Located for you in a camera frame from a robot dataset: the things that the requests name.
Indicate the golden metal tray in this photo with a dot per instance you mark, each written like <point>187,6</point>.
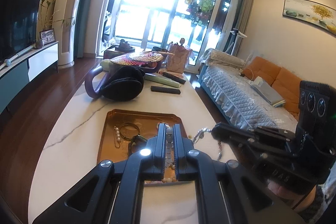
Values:
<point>131,123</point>

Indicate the pink paper gift bag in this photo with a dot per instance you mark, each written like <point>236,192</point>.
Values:
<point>178,57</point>

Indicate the green black bangle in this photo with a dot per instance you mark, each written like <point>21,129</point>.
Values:
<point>137,143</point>

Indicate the landscape wall painting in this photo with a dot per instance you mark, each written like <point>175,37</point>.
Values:
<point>311,12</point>

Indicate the white stick on cabinet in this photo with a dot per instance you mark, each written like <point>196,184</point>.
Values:
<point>8,62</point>

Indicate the pearl gold hair clip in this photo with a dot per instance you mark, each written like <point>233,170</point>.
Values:
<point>117,137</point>

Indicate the grey quilted sofa cover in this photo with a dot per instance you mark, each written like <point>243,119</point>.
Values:
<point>240,104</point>

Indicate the framed photo on cabinet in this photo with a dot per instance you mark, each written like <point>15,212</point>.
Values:
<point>48,36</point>

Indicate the black remote control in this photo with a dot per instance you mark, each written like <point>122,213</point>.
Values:
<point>159,89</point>
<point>174,78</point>

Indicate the black fuzzy earmuffs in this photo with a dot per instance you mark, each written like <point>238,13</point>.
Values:
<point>126,84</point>

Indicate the person's right hand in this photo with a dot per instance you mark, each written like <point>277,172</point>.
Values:
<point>295,201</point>

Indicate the white grey tv cabinet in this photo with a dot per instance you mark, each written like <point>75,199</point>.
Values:
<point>24,69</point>

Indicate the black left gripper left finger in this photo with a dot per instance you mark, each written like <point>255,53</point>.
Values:
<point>112,191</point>

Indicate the white tower air conditioner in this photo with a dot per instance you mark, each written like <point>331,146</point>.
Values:
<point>66,56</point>

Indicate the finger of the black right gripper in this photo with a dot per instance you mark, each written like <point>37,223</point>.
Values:
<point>252,148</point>
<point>225,132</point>

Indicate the black flat television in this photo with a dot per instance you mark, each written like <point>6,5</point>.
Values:
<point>18,26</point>

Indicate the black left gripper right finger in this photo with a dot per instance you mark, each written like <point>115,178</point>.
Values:
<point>226,191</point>

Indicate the light green rolled tube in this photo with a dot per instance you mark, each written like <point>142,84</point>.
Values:
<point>162,80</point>

